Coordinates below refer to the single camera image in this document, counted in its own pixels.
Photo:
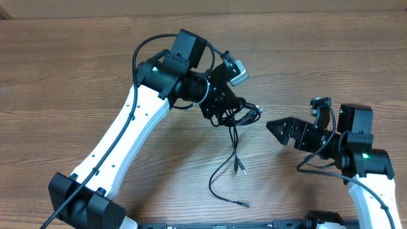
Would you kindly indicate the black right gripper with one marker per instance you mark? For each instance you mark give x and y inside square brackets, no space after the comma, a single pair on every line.
[292,126]

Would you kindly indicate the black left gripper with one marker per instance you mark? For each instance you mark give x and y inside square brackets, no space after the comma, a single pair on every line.
[216,104]

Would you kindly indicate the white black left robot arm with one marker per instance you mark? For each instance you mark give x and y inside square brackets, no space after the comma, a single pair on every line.
[85,198]

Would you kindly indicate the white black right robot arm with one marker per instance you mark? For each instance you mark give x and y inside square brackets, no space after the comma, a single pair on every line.
[342,147]

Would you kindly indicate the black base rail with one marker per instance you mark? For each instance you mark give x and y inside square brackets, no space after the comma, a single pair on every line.
[222,226]

